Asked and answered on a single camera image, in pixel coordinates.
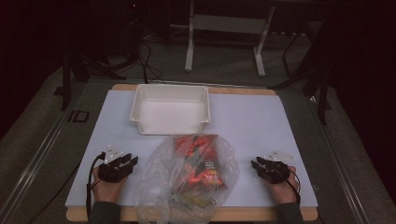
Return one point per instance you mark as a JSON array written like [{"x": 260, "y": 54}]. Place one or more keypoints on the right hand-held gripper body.
[{"x": 277, "y": 172}]

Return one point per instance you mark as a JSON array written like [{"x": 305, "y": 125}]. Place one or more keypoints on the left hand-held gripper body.
[{"x": 111, "y": 171}]

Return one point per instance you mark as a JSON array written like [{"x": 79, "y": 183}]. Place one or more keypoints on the clear plastic bag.
[{"x": 162, "y": 186}]

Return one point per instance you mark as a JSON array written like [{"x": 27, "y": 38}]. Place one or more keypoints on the red chip bag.
[{"x": 200, "y": 161}]

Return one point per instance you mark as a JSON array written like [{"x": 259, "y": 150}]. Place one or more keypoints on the white plastic bin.
[{"x": 169, "y": 115}]

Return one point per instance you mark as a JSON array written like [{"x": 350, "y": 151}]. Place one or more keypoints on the person's left hand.
[{"x": 107, "y": 189}]

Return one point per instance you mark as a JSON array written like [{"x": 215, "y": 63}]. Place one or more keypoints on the person's right hand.
[{"x": 285, "y": 189}]

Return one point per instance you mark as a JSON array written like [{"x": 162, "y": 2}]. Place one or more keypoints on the white table mat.
[{"x": 249, "y": 130}]

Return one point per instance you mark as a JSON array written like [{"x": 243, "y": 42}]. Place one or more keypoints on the white and yellow packet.
[{"x": 196, "y": 201}]

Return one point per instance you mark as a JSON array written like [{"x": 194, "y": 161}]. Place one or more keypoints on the black stand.
[
  {"x": 323, "y": 99},
  {"x": 66, "y": 84}
]

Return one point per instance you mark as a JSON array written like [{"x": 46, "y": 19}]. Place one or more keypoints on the white metal stand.
[{"x": 229, "y": 24}]

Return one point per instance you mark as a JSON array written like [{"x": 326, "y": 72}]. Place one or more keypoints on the metal floor rail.
[
  {"x": 34, "y": 161},
  {"x": 339, "y": 174}
]

